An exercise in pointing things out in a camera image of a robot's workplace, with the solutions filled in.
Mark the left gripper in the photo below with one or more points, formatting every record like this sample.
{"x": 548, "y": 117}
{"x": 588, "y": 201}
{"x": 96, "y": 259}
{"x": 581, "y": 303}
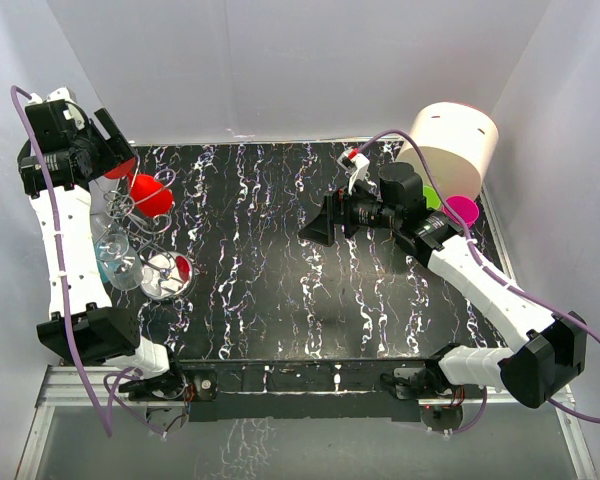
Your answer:
{"x": 121, "y": 150}

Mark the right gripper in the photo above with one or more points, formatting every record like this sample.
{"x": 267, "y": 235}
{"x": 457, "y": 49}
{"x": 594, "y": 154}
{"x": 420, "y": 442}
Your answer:
{"x": 322, "y": 228}

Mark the red wine glass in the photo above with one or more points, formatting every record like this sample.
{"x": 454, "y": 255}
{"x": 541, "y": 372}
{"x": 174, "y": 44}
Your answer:
{"x": 150, "y": 196}

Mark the green wine glass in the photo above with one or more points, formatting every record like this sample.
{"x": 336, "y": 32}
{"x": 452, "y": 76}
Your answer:
{"x": 432, "y": 199}

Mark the clear wine glass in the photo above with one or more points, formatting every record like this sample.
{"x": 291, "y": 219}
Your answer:
{"x": 120, "y": 260}

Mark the magenta wine glass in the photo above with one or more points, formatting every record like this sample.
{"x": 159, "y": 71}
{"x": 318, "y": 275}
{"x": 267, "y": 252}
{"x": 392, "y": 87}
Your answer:
{"x": 466, "y": 208}

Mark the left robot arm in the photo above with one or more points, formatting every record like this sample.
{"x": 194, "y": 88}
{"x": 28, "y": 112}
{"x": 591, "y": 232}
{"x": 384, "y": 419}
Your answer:
{"x": 83, "y": 324}

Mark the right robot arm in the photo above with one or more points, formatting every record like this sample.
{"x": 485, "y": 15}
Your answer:
{"x": 543, "y": 351}

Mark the blue wine glass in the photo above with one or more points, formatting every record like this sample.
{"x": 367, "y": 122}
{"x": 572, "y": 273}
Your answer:
{"x": 103, "y": 277}

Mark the chrome wine glass rack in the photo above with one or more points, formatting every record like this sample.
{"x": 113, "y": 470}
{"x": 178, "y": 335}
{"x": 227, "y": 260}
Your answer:
{"x": 167, "y": 274}

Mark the white cylindrical container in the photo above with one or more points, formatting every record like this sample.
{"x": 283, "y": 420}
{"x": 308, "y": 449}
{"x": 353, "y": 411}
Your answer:
{"x": 458, "y": 142}

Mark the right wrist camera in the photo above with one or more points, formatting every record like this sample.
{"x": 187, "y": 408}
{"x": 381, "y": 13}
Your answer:
{"x": 355, "y": 164}

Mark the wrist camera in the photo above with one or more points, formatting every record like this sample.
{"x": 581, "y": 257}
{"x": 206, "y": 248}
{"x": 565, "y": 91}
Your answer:
{"x": 67, "y": 105}
{"x": 355, "y": 164}

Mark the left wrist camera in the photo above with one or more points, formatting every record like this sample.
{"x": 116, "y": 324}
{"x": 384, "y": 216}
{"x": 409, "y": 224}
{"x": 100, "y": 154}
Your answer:
{"x": 67, "y": 105}

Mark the black front mounting rail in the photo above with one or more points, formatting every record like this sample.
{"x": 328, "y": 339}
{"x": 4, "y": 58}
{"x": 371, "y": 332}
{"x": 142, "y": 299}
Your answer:
{"x": 402, "y": 390}

